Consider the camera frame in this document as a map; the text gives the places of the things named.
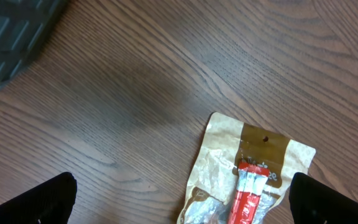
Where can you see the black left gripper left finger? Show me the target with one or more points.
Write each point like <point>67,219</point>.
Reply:
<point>50,202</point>

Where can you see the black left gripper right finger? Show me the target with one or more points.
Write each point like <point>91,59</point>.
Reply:
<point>312,202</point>

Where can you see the red stick packet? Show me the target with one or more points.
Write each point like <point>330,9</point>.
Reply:
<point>250,185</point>

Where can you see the beige snack pouch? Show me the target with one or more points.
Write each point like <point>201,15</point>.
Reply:
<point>213,179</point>

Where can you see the grey plastic mesh basket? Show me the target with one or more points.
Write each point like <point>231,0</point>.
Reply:
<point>25,25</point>

